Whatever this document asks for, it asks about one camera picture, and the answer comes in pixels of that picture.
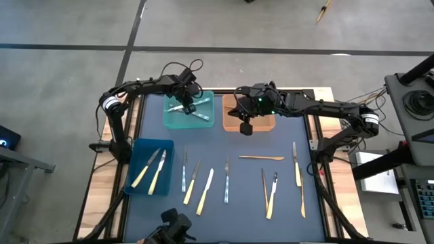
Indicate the black slanted bar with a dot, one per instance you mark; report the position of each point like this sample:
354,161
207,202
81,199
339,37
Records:
383,162

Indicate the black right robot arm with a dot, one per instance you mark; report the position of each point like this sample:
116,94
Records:
322,106

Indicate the dark blue plastic bin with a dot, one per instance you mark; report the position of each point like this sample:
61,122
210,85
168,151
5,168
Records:
135,159

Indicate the black aluminium table frame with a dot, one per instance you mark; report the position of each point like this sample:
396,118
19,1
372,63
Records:
218,91

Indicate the silver metal bracket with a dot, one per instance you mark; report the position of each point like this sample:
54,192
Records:
313,144

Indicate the white box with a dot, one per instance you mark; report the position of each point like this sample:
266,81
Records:
373,183

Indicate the black cart pole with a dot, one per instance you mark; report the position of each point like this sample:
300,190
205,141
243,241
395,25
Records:
418,70

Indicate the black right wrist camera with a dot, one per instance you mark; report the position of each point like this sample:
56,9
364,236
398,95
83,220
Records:
246,129

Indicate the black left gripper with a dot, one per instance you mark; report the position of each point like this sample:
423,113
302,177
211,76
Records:
190,91

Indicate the black handheld camera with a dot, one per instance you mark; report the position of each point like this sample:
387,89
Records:
174,223

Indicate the person's hand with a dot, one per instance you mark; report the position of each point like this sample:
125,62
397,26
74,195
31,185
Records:
141,241

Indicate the teal plastic bin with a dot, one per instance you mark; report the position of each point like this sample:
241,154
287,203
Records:
173,122

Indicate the orange plastic bin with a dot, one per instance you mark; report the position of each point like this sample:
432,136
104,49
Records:
264,123

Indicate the keypad with blue keys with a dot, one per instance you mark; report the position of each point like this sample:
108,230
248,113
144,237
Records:
426,200

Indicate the yellow stick tool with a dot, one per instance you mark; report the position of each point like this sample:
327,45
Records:
322,13

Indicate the grey equipment cart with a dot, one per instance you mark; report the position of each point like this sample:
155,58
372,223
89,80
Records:
400,112

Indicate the grey side table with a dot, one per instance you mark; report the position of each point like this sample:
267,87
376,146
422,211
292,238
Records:
17,159

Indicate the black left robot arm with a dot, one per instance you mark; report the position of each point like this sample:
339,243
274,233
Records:
142,84

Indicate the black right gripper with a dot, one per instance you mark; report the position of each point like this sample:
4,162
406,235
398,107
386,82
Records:
261,101

